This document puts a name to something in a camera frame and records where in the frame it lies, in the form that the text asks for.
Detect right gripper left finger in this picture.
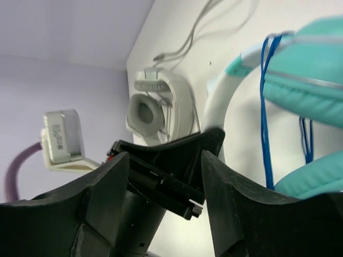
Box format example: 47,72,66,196
1,153,129,256

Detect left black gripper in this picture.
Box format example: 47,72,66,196
107,128,225,220

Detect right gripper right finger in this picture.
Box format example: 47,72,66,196
202,151,342,256

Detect blue headphone cable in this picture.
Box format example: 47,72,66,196
260,31,315,191

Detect teal white headphones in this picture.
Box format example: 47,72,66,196
200,16,342,199

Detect grey white headphones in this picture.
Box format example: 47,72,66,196
126,67,195,146

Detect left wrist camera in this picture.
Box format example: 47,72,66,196
41,109,100,174

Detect grey headphone cable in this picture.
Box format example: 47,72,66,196
153,0,259,134

